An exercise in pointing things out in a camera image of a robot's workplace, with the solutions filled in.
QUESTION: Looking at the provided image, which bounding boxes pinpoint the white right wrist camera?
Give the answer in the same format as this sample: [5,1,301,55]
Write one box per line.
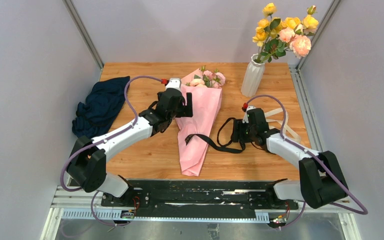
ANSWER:
[242,105,256,123]

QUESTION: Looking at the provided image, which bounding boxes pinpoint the aluminium frame rail front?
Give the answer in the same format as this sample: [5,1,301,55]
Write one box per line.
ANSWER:
[39,186,362,240]

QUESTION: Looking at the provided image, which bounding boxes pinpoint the white ribbed vase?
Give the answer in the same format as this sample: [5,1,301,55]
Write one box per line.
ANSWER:
[240,54,265,97]

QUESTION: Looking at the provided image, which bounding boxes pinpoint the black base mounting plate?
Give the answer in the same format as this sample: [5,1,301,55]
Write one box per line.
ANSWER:
[69,178,335,221]

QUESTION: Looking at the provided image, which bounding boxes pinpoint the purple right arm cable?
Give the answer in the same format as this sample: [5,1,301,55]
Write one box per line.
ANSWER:
[243,94,369,229]

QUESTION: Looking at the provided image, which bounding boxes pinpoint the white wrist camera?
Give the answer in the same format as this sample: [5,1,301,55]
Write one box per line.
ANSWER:
[242,105,256,123]
[165,78,182,91]

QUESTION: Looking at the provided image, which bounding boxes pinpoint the pink paper flower wrap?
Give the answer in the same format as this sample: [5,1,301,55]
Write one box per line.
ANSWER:
[175,69,222,177]

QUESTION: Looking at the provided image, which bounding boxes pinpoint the aluminium frame post left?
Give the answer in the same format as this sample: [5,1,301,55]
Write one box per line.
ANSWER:
[62,0,104,71]

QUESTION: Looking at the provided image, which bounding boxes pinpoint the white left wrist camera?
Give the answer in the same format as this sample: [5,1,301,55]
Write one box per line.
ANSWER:
[165,78,182,91]

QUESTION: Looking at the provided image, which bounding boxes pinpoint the white printed ribbon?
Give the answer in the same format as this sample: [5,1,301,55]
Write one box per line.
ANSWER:
[264,107,302,144]

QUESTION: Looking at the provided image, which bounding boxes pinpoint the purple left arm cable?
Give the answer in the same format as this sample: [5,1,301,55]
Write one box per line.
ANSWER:
[60,75,168,229]

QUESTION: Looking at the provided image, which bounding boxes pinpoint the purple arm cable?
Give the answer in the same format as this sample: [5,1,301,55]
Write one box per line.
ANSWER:
[60,75,168,229]
[243,94,369,229]

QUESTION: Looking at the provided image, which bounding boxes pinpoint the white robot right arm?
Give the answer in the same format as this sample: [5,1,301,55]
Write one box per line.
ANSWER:
[232,105,348,209]

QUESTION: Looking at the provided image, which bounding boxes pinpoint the dark blue cloth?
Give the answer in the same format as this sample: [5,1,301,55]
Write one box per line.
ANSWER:
[72,76,130,139]

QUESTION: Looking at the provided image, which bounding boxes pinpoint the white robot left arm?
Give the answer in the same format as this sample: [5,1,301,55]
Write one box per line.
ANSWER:
[63,87,193,207]

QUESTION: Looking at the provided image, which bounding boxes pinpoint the yellow and pink flowers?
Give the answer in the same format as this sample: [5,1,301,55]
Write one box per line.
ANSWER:
[252,2,319,64]

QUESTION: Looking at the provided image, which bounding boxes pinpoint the black printed ribbon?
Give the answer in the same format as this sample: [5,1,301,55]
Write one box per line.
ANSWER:
[184,117,246,154]

